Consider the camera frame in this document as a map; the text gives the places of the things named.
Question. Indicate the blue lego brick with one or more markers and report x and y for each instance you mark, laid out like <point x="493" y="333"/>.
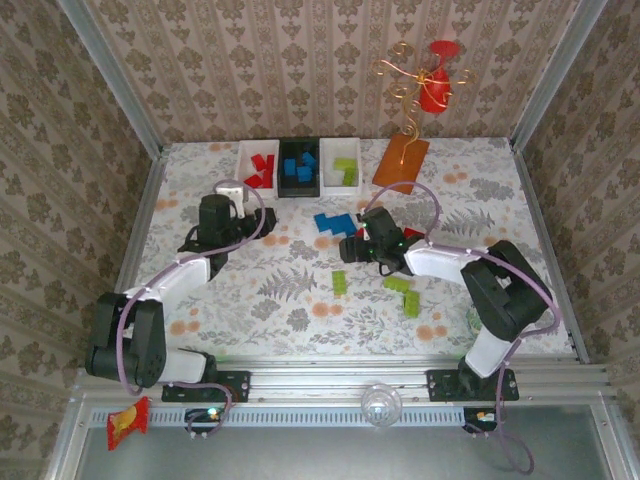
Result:
<point x="350" y="226"/>
<point x="304" y="174"/>
<point x="338" y="227"/>
<point x="290" y="167"/>
<point x="309" y="160"/>
<point x="322" y="222"/>

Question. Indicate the green lego brick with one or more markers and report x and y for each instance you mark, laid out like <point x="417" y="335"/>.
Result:
<point x="397" y="284"/>
<point x="340" y="283"/>
<point x="351" y="176"/>
<point x="411" y="305"/>
<point x="344" y="164"/>

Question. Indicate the red lego brick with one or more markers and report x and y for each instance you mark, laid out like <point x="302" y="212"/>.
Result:
<point x="412" y="234"/>
<point x="270" y="163"/>
<point x="259" y="162"/>
<point x="254" y="181"/>
<point x="268" y="179"/>

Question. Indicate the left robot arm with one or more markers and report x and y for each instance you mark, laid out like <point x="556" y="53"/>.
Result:
<point x="175" y="280"/>

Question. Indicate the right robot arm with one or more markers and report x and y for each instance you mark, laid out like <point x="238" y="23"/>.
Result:
<point x="435" y="260"/>

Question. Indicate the black plastic bin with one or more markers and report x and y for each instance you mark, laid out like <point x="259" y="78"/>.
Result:
<point x="285" y="191"/>

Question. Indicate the white plastic bin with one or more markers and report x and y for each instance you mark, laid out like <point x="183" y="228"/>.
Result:
<point x="245" y="160"/>
<point x="330" y="181"/>

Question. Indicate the orange wooden base board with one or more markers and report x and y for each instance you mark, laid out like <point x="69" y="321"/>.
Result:
<point x="400" y="167"/>

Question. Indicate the floral patterned table cover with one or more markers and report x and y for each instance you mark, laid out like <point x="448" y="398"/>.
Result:
<point x="300" y="325"/>

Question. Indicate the clear glass dome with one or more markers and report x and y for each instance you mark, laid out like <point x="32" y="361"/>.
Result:
<point x="381" y="406"/>

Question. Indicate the red vase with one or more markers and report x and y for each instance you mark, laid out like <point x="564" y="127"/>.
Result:
<point x="434" y="92"/>

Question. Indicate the small electronics board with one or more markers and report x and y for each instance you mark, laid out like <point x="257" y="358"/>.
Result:
<point x="205" y="417"/>
<point x="480" y="420"/>

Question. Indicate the red snack packet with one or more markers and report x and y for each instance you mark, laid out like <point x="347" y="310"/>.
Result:
<point x="127" y="425"/>

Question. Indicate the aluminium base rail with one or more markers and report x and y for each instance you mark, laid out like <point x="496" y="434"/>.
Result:
<point x="325" y="380"/>

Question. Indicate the aluminium frame post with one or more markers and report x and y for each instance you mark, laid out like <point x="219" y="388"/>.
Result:
<point x="115" y="75"/>
<point x="560" y="75"/>

